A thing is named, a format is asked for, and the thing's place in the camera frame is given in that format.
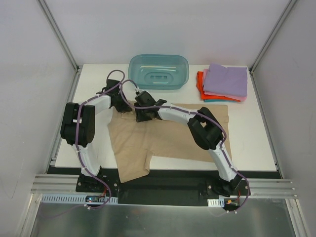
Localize aluminium front rail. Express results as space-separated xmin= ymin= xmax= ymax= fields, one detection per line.
xmin=31 ymin=174 xmax=298 ymax=199

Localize teal plastic tub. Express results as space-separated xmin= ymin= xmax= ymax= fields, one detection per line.
xmin=128 ymin=54 xmax=189 ymax=90

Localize white cable duct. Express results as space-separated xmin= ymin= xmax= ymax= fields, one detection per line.
xmin=41 ymin=194 xmax=119 ymax=205
xmin=207 ymin=198 xmax=225 ymax=208

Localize right aluminium frame post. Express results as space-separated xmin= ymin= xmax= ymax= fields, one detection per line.
xmin=249 ymin=0 xmax=299 ymax=75

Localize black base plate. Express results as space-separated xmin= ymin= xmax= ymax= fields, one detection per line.
xmin=76 ymin=168 xmax=249 ymax=206

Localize pink folded t shirt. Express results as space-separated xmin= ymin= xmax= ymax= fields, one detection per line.
xmin=202 ymin=69 xmax=247 ymax=102

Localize teal folded t shirt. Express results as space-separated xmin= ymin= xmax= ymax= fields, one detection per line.
xmin=203 ymin=99 xmax=234 ymax=103

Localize beige t shirt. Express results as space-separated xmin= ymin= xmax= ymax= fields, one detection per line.
xmin=108 ymin=102 xmax=234 ymax=184

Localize left aluminium frame post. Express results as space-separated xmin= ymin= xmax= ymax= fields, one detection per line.
xmin=37 ymin=0 xmax=80 ymax=72

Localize right white cable duct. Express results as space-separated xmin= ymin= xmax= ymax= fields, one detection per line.
xmin=207 ymin=198 xmax=225 ymax=208

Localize orange folded t shirt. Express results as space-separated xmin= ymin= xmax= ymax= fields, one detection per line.
xmin=196 ymin=71 xmax=239 ymax=103

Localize aluminium frame post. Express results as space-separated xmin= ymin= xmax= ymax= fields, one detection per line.
xmin=37 ymin=0 xmax=80 ymax=72
xmin=249 ymin=0 xmax=299 ymax=75

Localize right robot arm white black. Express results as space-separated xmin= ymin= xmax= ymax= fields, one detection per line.
xmin=134 ymin=91 xmax=242 ymax=197

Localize purple folded t shirt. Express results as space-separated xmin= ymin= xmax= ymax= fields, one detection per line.
xmin=203 ymin=64 xmax=248 ymax=97

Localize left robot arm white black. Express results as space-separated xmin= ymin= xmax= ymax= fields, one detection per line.
xmin=60 ymin=79 xmax=131 ymax=192

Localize left white cable duct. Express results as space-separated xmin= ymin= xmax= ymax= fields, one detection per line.
xmin=41 ymin=194 xmax=119 ymax=205

